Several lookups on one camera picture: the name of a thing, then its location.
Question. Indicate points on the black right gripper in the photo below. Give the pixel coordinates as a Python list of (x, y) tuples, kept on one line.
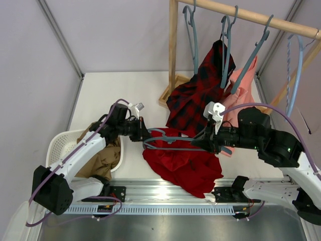
[(214, 140)]

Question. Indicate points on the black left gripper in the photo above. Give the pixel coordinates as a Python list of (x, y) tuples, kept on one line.
[(140, 129)]

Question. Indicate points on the red skirt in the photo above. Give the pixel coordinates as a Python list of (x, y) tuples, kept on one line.
[(182, 164)]

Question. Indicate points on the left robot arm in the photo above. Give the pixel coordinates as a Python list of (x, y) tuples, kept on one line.
[(53, 187)]

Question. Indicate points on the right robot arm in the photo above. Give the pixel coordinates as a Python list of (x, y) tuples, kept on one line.
[(279, 149)]

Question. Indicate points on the grey-blue hanger with pink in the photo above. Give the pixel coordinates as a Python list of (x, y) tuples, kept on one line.
[(258, 46)]

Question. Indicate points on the grey-blue hanger with plaid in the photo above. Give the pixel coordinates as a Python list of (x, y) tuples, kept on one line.
[(226, 45)]

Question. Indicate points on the light blue hanger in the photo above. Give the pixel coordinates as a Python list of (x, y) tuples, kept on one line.
[(290, 100)]

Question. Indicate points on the red navy plaid garment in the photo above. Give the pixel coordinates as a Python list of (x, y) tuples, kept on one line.
[(187, 102)]

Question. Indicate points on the tan garment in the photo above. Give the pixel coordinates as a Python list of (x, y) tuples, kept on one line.
[(103, 162)]

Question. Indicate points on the pink garment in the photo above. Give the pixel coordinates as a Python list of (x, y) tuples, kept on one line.
[(242, 95)]

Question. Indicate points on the white perforated laundry basket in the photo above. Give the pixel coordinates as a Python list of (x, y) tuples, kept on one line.
[(60, 145)]

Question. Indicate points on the wooden clothes rack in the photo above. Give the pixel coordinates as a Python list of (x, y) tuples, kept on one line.
[(281, 25)]

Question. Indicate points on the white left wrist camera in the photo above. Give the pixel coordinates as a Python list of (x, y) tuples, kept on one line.
[(135, 109)]

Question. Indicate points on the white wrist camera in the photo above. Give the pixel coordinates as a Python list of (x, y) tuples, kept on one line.
[(213, 111), (135, 109)]

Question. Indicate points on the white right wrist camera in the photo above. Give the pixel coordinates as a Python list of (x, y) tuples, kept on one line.
[(213, 111)]

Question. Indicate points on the aluminium mounting rail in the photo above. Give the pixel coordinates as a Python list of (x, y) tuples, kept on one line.
[(155, 191)]

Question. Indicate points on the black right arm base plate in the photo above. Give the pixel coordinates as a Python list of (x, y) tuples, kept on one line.
[(226, 194)]

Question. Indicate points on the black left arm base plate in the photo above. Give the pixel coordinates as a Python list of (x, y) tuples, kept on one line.
[(107, 192)]

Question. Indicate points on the white slotted cable duct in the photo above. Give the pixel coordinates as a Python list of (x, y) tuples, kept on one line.
[(95, 209)]

